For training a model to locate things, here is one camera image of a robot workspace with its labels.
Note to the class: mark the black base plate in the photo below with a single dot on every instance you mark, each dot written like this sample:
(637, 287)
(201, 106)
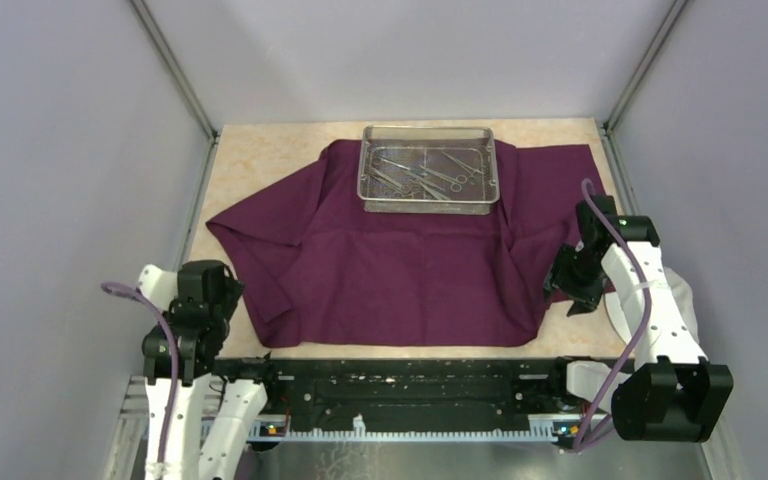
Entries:
(409, 396)

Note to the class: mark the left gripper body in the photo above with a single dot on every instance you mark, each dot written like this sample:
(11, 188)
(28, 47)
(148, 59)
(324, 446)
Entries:
(235, 287)

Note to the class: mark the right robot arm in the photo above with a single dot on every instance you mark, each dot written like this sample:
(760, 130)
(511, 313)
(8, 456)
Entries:
(663, 387)

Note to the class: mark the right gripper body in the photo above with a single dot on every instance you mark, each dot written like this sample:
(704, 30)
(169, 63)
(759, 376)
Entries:
(578, 276)

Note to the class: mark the metal mesh instrument tray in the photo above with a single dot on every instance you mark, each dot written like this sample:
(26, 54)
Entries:
(422, 147)

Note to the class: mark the maroon wrap cloth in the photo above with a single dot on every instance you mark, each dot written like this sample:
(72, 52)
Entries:
(319, 268)

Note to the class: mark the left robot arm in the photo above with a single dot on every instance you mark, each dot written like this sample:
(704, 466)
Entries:
(178, 364)

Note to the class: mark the surgical clamp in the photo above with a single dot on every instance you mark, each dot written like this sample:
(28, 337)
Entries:
(473, 175)

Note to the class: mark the surgical scissors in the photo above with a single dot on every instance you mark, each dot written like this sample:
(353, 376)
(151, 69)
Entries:
(398, 189)

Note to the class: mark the grey cable duct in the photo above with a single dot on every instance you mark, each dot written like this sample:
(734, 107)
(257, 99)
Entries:
(264, 432)

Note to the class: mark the white crumpled cloth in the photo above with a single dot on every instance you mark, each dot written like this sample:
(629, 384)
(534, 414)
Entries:
(682, 294)

